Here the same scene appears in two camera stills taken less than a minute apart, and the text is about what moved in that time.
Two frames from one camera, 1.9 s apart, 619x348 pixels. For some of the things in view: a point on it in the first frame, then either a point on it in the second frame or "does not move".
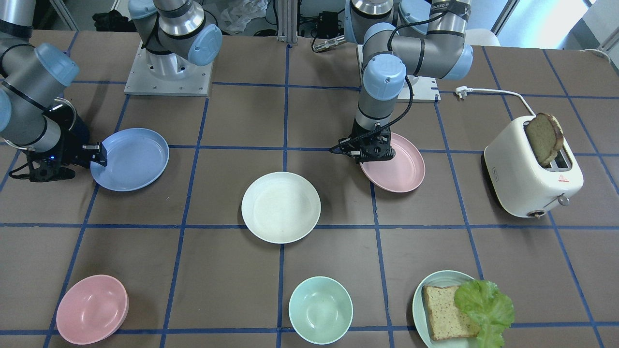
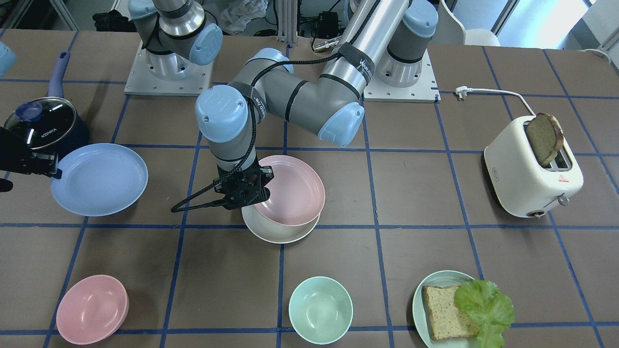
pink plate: (404, 173) to (297, 192)
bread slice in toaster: (546, 136) does not move
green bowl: (320, 310) does not move
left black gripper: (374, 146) to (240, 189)
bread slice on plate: (446, 321) does not move
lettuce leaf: (491, 311) does not move
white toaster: (523, 186) does not move
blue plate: (136, 157) to (99, 179)
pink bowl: (92, 309) does not move
